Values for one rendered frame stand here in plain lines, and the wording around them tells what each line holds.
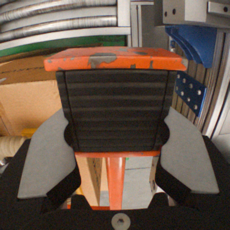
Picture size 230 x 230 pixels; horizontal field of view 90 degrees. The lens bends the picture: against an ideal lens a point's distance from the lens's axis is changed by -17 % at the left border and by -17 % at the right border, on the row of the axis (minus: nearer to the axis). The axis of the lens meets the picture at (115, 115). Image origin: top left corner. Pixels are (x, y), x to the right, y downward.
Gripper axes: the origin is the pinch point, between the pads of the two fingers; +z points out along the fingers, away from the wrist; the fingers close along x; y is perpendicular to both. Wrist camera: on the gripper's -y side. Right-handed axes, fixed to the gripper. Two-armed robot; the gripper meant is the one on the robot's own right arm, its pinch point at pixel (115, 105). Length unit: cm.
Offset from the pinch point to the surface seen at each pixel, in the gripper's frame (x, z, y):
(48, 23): -28, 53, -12
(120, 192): 0.6, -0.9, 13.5
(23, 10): -39, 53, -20
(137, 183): 36, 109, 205
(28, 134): -19.5, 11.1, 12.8
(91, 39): -17, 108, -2
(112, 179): -0.5, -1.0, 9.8
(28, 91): -17.1, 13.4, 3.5
